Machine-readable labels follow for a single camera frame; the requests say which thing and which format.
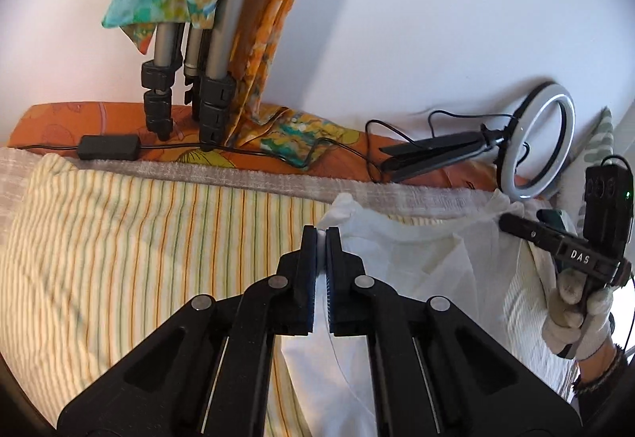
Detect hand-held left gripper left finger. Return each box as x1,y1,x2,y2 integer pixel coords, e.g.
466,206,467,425
56,225,318,437

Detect black inline cable controller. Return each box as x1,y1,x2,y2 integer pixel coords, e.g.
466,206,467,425
79,134,141,161

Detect white t-shirt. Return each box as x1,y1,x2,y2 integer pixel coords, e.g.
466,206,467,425
280,193,546,437

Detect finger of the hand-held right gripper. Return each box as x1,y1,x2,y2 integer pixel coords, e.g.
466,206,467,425
498,211,564,253

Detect grey folded tripod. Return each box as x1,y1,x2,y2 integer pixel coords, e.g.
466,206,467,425
141,0,236,151

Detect black ring light stand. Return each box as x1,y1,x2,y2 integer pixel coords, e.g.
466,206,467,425
379,129,507,182

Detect person's right hand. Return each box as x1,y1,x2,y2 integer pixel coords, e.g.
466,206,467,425
542,268,615,361

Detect person's right forearm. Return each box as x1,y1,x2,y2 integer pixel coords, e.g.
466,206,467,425
570,343,635,400

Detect white ring light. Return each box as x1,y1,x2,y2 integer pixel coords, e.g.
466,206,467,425
496,82,577,200

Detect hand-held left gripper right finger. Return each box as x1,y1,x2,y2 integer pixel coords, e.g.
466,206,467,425
325,226,582,437

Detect yellow striped sheet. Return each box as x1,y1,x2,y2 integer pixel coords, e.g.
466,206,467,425
0,153,393,437

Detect folded white cloth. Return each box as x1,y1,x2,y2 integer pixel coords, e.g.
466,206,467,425
501,239,581,400

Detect striped green pillow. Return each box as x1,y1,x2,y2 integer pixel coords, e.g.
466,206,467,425
570,107,616,219

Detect pale checkered bedspread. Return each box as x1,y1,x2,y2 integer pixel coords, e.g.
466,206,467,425
0,146,502,219

